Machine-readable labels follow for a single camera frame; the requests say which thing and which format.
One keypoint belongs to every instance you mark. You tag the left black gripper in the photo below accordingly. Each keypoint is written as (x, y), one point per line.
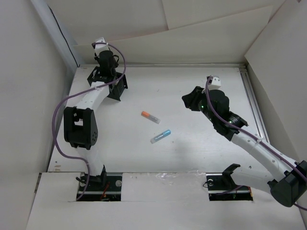
(96, 57)

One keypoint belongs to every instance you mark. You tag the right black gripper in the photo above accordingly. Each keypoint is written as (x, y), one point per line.
(191, 99)

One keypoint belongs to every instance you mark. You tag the blue highlighter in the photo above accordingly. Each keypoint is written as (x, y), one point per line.
(160, 136)

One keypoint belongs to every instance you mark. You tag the orange highlighter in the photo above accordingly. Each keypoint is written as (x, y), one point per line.
(150, 117)

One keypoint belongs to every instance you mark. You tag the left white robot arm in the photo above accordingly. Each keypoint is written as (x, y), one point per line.
(80, 127)

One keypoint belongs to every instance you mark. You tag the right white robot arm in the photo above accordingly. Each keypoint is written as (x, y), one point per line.
(285, 178)

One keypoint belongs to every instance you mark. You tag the black two-compartment organizer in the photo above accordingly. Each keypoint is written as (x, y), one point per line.
(115, 89)

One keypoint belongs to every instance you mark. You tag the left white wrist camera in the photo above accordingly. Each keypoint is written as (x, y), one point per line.
(100, 45)

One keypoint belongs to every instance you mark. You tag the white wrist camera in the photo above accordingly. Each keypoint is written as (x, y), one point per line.
(214, 82)
(100, 45)

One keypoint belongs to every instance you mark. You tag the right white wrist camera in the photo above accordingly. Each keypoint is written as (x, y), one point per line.
(214, 82)

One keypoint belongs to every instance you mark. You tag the aluminium rail right edge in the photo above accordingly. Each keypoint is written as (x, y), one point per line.
(259, 123)

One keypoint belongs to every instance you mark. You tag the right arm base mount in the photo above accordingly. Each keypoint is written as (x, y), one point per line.
(221, 187)

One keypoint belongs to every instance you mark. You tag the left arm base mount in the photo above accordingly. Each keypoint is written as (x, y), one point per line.
(108, 191)

